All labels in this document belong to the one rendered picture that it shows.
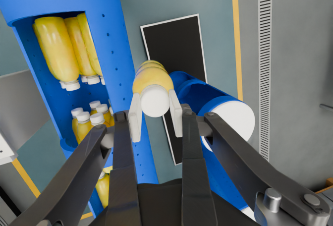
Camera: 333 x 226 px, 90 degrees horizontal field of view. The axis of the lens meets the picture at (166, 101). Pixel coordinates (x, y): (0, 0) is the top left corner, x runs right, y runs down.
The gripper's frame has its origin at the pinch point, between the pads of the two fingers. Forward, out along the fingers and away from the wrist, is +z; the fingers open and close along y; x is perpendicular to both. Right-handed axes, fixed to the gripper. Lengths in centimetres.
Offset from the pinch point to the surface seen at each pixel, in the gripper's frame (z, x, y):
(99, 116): 29.4, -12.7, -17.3
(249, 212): 50, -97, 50
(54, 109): 34.7, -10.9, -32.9
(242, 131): 49, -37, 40
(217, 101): 51, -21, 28
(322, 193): 164, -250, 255
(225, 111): 48, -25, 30
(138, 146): 27.9, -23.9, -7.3
